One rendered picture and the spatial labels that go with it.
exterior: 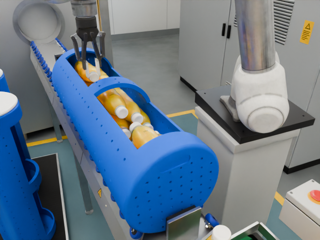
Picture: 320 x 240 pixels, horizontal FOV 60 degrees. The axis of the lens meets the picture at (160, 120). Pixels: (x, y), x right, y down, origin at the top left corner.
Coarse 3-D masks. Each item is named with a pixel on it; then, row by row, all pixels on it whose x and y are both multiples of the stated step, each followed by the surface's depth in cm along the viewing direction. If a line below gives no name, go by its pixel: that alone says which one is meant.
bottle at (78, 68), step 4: (76, 64) 125; (80, 64) 121; (88, 64) 118; (76, 68) 124; (80, 68) 119; (92, 68) 115; (80, 72) 118; (84, 72) 115; (96, 72) 114; (84, 76) 115; (88, 80) 116
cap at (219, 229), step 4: (216, 228) 60; (220, 228) 60; (224, 228) 60; (228, 228) 60; (212, 232) 60; (216, 232) 59; (220, 232) 59; (224, 232) 59; (228, 232) 59; (212, 236) 60; (216, 236) 59; (220, 236) 59; (224, 236) 59; (228, 236) 59
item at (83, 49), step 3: (84, 33) 103; (84, 36) 103; (87, 36) 104; (84, 39) 104; (81, 42) 107; (84, 42) 104; (81, 45) 107; (84, 45) 105; (81, 48) 108; (84, 48) 106; (81, 51) 108; (84, 51) 106; (81, 54) 108; (84, 54) 107; (81, 57) 109; (84, 57) 107; (84, 60) 108
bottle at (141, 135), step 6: (138, 126) 81; (144, 126) 79; (132, 132) 80; (138, 132) 77; (144, 132) 76; (150, 132) 76; (132, 138) 79; (138, 138) 76; (144, 138) 75; (150, 138) 74; (138, 144) 76
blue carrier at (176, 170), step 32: (64, 64) 118; (64, 96) 109; (96, 96) 92; (96, 128) 81; (160, 128) 102; (96, 160) 80; (128, 160) 66; (160, 160) 63; (192, 160) 68; (128, 192) 63; (160, 192) 68; (192, 192) 75; (160, 224) 74
